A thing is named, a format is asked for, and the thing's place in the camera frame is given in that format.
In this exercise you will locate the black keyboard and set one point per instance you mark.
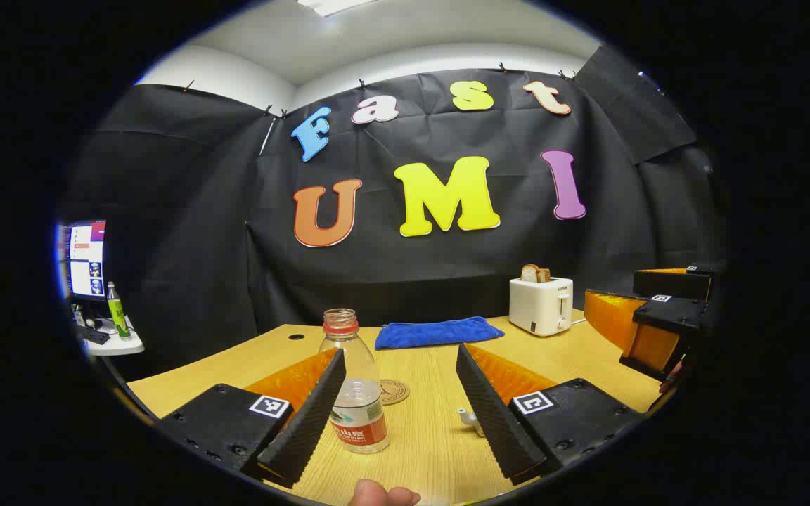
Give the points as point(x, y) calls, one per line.
point(94, 335)

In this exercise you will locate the bread slice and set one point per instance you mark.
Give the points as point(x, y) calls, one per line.
point(533, 274)

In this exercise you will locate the round wooden coaster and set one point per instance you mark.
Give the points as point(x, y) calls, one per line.
point(396, 392)

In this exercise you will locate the clear water bottle red label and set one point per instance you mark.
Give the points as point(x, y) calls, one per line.
point(356, 393)

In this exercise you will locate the white toaster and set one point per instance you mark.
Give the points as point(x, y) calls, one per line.
point(538, 306)

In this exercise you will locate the black backdrop cloth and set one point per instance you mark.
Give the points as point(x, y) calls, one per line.
point(447, 267)

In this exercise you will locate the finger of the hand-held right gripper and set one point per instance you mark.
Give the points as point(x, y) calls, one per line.
point(672, 283)
point(665, 316)

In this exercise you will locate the white side table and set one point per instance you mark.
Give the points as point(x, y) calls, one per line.
point(120, 346)

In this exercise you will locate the white teacup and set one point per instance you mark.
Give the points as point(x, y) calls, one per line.
point(470, 419)

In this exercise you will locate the blue folded towel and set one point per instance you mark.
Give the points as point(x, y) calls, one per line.
point(436, 332)

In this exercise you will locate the ceiling light panel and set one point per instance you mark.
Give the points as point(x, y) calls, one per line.
point(331, 5)

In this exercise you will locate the green drink bottle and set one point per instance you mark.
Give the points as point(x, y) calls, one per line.
point(118, 316)

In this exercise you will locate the computer monitor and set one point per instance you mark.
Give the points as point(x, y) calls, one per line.
point(85, 260)

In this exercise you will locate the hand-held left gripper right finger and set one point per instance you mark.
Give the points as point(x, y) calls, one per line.
point(493, 422)

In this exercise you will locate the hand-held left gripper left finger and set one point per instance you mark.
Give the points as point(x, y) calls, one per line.
point(306, 422)

